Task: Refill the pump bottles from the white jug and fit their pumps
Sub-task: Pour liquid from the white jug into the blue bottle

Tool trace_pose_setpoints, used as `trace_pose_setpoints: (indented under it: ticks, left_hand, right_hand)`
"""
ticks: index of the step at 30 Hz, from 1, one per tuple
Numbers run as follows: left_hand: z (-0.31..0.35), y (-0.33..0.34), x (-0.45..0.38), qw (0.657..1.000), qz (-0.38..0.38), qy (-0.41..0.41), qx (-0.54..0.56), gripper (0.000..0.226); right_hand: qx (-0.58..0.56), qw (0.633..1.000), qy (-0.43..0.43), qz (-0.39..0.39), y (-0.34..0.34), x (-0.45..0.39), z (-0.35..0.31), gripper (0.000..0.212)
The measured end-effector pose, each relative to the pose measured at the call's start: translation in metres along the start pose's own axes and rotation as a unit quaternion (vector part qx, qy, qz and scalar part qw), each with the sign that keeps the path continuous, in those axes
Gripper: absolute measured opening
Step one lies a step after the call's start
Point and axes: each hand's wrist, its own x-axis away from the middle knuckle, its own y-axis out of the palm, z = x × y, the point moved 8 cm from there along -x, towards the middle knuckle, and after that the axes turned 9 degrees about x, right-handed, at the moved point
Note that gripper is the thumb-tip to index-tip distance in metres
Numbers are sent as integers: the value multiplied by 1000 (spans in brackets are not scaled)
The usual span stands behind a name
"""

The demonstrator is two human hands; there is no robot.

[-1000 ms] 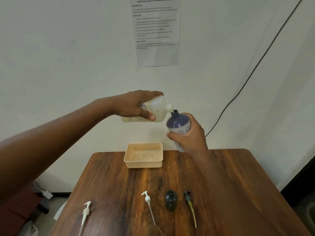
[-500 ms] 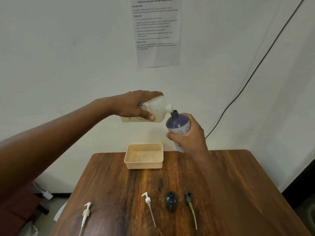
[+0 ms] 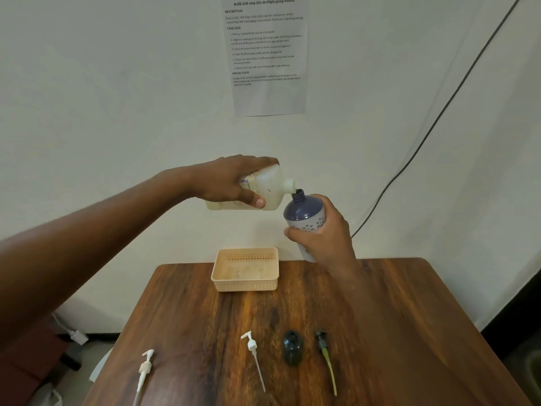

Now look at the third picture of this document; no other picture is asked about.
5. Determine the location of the black wall cable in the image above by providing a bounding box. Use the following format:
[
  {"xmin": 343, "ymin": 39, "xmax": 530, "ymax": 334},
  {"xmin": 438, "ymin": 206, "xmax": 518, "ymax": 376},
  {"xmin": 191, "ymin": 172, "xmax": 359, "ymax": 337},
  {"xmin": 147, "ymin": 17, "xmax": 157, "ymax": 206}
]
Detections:
[{"xmin": 351, "ymin": 0, "xmax": 525, "ymax": 240}]

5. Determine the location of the blue and white bottle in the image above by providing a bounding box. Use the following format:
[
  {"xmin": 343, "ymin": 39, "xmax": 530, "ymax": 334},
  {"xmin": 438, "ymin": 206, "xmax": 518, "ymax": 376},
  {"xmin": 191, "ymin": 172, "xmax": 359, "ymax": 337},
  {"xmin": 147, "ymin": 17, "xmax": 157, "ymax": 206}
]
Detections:
[{"xmin": 283, "ymin": 189, "xmax": 327, "ymax": 263}]

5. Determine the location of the white pump head short tube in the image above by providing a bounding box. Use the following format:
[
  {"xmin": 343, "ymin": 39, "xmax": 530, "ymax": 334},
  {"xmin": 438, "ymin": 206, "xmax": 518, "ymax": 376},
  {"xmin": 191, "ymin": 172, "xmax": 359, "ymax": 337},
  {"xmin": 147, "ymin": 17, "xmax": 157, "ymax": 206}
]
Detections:
[{"xmin": 240, "ymin": 331, "xmax": 267, "ymax": 393}]

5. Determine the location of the maroon sofa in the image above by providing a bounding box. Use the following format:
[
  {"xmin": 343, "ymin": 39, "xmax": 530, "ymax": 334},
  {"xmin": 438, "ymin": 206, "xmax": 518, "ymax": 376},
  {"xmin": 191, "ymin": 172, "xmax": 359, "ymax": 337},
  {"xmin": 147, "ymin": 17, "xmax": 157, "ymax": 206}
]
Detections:
[{"xmin": 0, "ymin": 321, "xmax": 83, "ymax": 406}]

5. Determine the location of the person's left hand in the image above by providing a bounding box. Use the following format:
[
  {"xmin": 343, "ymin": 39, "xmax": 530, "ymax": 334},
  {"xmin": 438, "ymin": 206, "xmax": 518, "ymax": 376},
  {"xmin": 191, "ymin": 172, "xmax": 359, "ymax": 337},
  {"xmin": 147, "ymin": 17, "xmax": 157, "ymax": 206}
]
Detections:
[{"xmin": 192, "ymin": 155, "xmax": 280, "ymax": 210}]

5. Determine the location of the white adapter cable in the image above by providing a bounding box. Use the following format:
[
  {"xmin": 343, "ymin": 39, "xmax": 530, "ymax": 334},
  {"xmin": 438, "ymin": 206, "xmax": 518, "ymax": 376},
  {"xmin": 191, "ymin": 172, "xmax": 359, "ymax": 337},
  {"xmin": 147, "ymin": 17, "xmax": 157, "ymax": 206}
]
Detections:
[{"xmin": 51, "ymin": 312, "xmax": 73, "ymax": 334}]

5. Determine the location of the printed paper sheet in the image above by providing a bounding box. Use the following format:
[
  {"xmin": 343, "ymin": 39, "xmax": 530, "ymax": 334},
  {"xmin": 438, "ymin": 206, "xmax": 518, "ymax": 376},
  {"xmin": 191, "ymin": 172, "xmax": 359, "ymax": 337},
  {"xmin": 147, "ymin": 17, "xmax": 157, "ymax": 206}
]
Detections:
[{"xmin": 219, "ymin": 0, "xmax": 309, "ymax": 118}]

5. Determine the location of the dark pump head yellow tube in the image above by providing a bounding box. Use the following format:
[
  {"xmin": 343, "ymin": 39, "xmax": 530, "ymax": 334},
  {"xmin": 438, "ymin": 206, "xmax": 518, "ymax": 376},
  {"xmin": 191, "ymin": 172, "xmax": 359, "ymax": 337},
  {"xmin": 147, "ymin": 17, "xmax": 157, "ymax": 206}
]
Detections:
[{"xmin": 314, "ymin": 330, "xmax": 338, "ymax": 397}]

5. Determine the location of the beige plastic basket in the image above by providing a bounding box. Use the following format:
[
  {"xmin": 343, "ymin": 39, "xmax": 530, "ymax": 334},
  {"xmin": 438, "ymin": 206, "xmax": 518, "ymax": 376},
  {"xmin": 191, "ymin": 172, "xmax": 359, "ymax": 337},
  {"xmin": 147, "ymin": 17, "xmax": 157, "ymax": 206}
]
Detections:
[{"xmin": 211, "ymin": 247, "xmax": 280, "ymax": 292}]

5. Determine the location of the person's right hand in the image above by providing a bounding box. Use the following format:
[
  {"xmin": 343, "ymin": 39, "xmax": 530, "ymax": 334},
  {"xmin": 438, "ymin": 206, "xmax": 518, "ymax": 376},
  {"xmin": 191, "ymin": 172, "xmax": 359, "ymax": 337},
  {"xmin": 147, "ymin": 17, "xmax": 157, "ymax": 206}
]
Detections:
[{"xmin": 283, "ymin": 194, "xmax": 358, "ymax": 277}]

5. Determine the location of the person's right forearm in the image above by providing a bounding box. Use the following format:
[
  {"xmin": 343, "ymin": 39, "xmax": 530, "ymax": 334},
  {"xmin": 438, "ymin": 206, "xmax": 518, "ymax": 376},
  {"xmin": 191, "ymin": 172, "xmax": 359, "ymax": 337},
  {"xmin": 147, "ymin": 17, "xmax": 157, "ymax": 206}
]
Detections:
[{"xmin": 334, "ymin": 257, "xmax": 423, "ymax": 406}]

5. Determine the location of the white pump head long tube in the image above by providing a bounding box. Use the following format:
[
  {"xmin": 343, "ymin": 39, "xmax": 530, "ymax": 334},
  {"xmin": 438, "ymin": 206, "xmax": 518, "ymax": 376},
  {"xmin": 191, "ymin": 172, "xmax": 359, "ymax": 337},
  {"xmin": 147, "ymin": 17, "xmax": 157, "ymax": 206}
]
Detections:
[{"xmin": 132, "ymin": 349, "xmax": 155, "ymax": 406}]

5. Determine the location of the white plastic bag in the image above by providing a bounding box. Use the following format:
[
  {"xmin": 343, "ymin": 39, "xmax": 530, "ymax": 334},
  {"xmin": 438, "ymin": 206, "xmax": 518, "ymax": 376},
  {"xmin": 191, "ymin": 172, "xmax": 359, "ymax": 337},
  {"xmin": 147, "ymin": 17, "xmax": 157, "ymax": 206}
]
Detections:
[{"xmin": 27, "ymin": 389, "xmax": 64, "ymax": 406}]

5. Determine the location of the large white soap bottle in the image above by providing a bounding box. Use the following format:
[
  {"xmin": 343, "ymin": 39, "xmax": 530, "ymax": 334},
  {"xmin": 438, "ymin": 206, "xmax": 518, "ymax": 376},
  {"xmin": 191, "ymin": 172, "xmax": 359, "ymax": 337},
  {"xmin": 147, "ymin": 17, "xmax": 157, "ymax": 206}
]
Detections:
[{"xmin": 206, "ymin": 164, "xmax": 296, "ymax": 211}]

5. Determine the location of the person's left forearm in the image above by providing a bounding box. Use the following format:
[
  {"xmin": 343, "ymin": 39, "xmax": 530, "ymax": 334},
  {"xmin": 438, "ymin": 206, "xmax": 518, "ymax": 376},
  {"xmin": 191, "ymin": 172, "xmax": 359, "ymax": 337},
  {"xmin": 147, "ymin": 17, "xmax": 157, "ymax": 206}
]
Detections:
[{"xmin": 0, "ymin": 169, "xmax": 202, "ymax": 351}]

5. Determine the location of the dark round bin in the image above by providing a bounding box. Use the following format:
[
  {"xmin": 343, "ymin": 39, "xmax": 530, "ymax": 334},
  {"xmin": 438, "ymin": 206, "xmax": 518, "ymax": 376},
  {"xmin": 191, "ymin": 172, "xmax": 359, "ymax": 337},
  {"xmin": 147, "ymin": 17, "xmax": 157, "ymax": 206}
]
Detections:
[{"xmin": 503, "ymin": 338, "xmax": 541, "ymax": 398}]

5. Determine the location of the dark teal transparent bottle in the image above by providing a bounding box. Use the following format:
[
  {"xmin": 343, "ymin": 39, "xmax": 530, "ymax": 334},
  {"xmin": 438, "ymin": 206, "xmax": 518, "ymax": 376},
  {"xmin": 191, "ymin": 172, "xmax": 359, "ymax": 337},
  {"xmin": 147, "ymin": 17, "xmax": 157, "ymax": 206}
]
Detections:
[{"xmin": 282, "ymin": 330, "xmax": 305, "ymax": 367}]

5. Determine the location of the white sheet on floor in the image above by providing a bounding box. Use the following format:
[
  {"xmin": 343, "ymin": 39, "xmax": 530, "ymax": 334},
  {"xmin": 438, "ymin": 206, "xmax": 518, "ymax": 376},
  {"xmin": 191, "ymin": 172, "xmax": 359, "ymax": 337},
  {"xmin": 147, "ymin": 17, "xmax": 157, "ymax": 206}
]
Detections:
[{"xmin": 88, "ymin": 348, "xmax": 113, "ymax": 383}]

